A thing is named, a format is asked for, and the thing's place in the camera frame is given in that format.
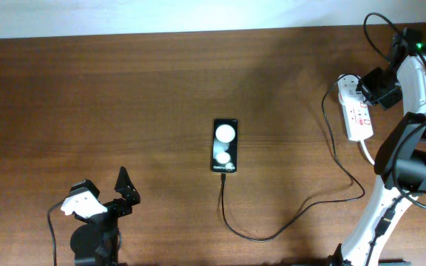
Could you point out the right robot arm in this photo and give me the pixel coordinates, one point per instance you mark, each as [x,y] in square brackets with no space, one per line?
[400,163]

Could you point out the white wall charger plug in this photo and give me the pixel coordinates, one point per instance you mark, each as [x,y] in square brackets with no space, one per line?
[347,85]

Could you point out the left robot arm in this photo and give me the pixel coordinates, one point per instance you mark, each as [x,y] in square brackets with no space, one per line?
[98,240]

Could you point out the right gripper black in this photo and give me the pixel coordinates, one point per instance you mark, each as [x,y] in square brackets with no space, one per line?
[383,98]

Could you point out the black smartphone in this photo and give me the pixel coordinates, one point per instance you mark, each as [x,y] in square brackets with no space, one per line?
[224,146]

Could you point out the white power strip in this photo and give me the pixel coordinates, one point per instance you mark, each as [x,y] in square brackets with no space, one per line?
[357,119]

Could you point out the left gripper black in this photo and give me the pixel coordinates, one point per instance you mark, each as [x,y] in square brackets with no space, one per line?
[127,191]

